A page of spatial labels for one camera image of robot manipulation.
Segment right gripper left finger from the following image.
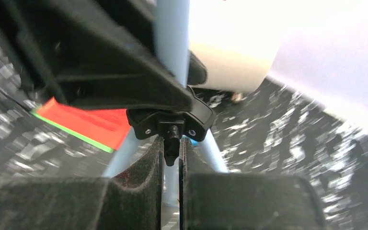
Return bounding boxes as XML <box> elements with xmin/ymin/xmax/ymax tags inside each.
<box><xmin>0</xmin><ymin>137</ymin><xmax>163</xmax><ymax>230</ymax></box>

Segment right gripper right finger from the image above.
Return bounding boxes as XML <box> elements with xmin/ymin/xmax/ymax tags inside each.
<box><xmin>179</xmin><ymin>138</ymin><xmax>327</xmax><ymax>230</ymax></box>

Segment red sheet music page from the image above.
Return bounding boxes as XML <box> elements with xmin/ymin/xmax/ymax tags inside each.
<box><xmin>33</xmin><ymin>98</ymin><xmax>130</xmax><ymax>153</ymax></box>

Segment round three-drawer storage box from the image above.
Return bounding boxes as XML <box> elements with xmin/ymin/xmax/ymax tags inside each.
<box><xmin>189</xmin><ymin>0</ymin><xmax>297</xmax><ymax>92</ymax></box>

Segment black blue marker pen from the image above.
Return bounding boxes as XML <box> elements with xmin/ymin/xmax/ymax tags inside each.
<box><xmin>190</xmin><ymin>139</ymin><xmax>198</xmax><ymax>146</ymax></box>

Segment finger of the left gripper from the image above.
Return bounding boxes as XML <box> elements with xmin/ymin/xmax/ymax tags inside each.
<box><xmin>0</xmin><ymin>0</ymin><xmax>193</xmax><ymax>111</ymax></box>
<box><xmin>187</xmin><ymin>52</ymin><xmax>207</xmax><ymax>85</ymax></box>

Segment light blue music stand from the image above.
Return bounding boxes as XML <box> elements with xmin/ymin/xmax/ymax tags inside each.
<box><xmin>103</xmin><ymin>0</ymin><xmax>228</xmax><ymax>207</ymax></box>

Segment green sheet music page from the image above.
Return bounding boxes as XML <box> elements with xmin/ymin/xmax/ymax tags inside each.
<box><xmin>31</xmin><ymin>109</ymin><xmax>114</xmax><ymax>154</ymax></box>

